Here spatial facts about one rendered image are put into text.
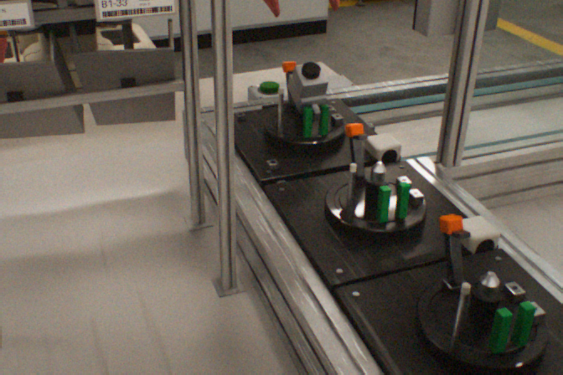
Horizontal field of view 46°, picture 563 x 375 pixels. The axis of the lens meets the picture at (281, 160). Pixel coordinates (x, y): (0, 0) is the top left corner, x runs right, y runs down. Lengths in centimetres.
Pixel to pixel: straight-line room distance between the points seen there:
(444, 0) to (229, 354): 57
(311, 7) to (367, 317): 385
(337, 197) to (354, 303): 20
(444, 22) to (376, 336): 48
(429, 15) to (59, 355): 68
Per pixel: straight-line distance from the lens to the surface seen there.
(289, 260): 87
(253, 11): 437
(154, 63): 93
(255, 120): 118
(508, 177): 119
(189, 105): 100
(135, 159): 131
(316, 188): 99
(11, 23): 75
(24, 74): 91
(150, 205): 116
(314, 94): 107
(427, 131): 131
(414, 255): 88
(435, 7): 100
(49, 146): 139
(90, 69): 94
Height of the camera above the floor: 149
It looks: 29 degrees down
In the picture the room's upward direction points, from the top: 1 degrees clockwise
